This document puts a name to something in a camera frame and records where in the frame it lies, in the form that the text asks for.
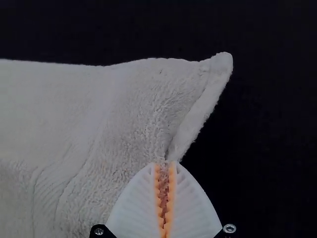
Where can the black mat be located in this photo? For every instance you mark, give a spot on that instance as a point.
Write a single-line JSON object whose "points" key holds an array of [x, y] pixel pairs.
{"points": [[260, 99]]}

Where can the pale towel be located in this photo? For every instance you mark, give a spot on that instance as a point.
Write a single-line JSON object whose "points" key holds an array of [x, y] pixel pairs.
{"points": [[86, 124]]}

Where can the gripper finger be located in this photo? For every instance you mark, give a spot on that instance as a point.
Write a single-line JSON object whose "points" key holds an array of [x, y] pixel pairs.
{"points": [[135, 205], [193, 210]]}

